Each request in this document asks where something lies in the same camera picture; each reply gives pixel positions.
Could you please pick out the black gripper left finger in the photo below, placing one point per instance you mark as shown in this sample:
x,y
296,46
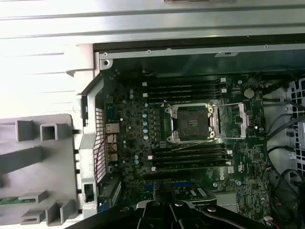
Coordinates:
x,y
152,217

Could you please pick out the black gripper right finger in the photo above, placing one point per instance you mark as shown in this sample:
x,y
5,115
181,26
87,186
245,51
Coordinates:
x,y
186,217

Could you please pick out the metal socket cover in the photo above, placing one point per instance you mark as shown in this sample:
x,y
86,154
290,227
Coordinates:
x,y
244,128

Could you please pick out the CPU socket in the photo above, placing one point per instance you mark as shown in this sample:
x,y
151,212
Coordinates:
x,y
190,121

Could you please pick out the silver chipset heatsink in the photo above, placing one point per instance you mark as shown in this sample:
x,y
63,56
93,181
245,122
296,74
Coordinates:
x,y
226,199

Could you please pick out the black RAM slot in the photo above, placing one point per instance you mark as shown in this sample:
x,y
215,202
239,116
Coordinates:
x,y
190,156
183,82
190,151
183,97
190,165
183,87
183,92
190,161

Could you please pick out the green motherboard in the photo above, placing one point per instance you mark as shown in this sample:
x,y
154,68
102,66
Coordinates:
x,y
250,152

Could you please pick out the black PC case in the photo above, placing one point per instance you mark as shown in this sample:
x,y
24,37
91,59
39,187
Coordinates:
x,y
88,148

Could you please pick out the grey parts rack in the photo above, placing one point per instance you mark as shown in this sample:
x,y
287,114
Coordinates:
x,y
59,167

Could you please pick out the round coin battery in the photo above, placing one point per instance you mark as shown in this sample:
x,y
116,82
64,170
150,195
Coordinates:
x,y
249,93

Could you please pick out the green RAM stick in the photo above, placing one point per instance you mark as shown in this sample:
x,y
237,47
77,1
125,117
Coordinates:
x,y
12,201

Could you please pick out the silver disk bay cage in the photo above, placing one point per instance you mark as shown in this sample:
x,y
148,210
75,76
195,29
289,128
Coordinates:
x,y
296,93

